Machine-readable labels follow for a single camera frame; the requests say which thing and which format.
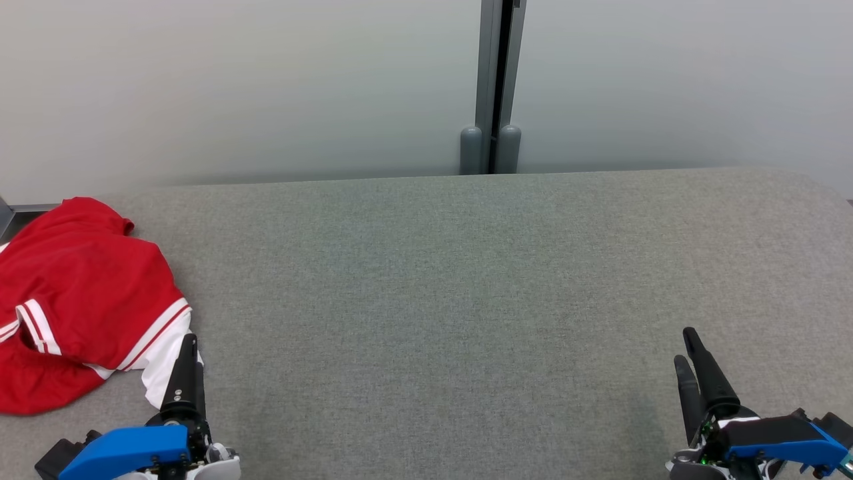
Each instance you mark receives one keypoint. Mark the grey wall skirting strip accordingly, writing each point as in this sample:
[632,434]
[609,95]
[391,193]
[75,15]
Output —
[36,208]

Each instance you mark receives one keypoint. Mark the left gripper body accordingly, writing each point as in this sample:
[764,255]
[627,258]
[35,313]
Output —
[213,460]

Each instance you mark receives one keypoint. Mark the grey cylindrical post foot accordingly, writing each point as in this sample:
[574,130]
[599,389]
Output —
[470,150]
[509,148]

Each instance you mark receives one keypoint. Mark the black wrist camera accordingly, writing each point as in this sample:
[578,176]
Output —
[63,453]
[836,426]

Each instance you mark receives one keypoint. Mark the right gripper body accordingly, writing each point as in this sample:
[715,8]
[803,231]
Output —
[706,460]

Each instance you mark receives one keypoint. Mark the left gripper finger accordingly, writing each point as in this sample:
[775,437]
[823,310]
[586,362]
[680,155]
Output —
[201,393]
[183,386]

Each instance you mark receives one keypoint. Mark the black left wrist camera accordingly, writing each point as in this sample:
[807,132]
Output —
[63,453]

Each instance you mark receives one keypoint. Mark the red white basketball jersey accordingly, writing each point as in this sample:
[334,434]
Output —
[93,280]

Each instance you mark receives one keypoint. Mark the blue right camera mount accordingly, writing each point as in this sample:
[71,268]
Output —
[786,446]

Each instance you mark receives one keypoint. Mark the grey metal partition post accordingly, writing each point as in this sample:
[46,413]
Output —
[492,60]

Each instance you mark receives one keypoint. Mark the teal right camera connector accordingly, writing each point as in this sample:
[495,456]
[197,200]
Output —
[846,468]

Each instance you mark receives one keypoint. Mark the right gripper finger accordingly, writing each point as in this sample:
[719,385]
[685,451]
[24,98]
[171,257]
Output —
[690,400]
[716,390]

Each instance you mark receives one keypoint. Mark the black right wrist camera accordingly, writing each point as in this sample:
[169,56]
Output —
[836,426]

